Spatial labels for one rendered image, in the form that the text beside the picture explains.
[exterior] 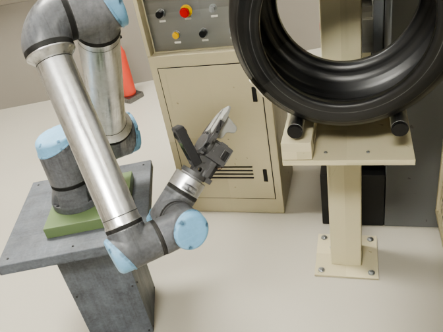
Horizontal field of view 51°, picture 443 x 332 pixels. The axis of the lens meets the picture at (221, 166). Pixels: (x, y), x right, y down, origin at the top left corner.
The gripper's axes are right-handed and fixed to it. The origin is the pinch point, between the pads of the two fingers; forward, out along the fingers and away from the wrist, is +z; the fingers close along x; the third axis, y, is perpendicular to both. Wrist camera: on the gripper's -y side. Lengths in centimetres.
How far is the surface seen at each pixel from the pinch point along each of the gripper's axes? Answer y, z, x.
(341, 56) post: 30, 40, -17
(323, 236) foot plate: 96, -10, -67
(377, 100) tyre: 27.9, 21.4, 18.2
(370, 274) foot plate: 106, -14, -40
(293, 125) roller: 19.1, 7.1, 1.6
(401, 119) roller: 38.0, 22.1, 17.3
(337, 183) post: 66, 9, -36
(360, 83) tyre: 34.9, 32.7, -6.1
